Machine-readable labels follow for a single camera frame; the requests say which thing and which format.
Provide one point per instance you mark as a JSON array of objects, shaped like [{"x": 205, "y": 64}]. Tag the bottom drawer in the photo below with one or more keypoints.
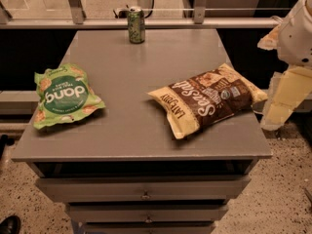
[{"x": 155, "y": 228}]

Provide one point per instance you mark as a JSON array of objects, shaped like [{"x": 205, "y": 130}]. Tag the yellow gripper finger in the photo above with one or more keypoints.
[
  {"x": 270, "y": 40},
  {"x": 286, "y": 92}
]

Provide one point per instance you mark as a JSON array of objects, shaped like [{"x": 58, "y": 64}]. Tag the green soda can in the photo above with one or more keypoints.
[{"x": 136, "y": 25}]

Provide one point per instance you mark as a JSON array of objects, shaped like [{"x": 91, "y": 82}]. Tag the metal railing frame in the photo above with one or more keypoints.
[{"x": 96, "y": 14}]

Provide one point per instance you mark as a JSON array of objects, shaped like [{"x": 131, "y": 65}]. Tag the brown Late July chip bag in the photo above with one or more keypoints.
[{"x": 205, "y": 99}]

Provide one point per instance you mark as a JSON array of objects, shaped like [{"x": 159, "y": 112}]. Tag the green Dang chip bag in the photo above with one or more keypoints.
[{"x": 65, "y": 96}]

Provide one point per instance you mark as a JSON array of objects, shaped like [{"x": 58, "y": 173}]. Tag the dark object behind can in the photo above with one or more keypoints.
[{"x": 121, "y": 13}]

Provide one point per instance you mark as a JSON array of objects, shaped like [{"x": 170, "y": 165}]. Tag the black shoe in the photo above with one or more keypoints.
[{"x": 10, "y": 225}]

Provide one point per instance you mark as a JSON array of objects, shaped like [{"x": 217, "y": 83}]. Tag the drawer with knob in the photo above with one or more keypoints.
[
  {"x": 147, "y": 213},
  {"x": 131, "y": 189}
]

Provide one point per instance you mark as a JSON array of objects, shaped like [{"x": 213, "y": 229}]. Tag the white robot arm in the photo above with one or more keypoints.
[{"x": 292, "y": 39}]

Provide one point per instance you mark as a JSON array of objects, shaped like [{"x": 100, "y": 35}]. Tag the top drawer with knob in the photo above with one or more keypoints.
[{"x": 131, "y": 189}]

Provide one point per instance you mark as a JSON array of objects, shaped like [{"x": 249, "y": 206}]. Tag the middle drawer with knob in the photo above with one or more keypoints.
[{"x": 147, "y": 213}]

